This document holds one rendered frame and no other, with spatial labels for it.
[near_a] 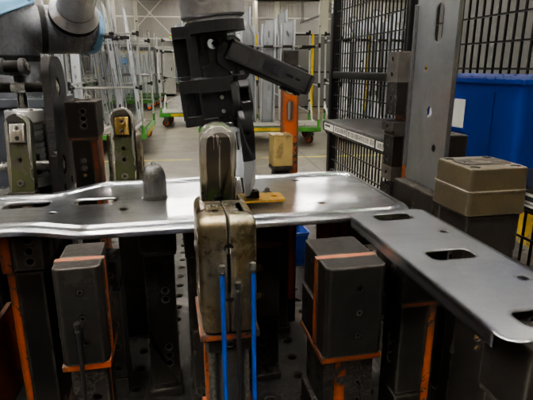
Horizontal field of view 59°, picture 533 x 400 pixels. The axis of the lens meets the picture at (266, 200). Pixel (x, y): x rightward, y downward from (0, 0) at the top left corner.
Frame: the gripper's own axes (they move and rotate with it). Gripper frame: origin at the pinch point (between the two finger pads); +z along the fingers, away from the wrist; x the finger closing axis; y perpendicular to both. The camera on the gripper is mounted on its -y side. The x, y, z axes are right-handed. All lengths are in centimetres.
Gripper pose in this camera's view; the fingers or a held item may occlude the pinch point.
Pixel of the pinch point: (250, 183)
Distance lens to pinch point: 61.7
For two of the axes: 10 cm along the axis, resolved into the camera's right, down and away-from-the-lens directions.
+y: -9.7, 1.5, -1.6
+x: 2.0, 2.7, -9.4
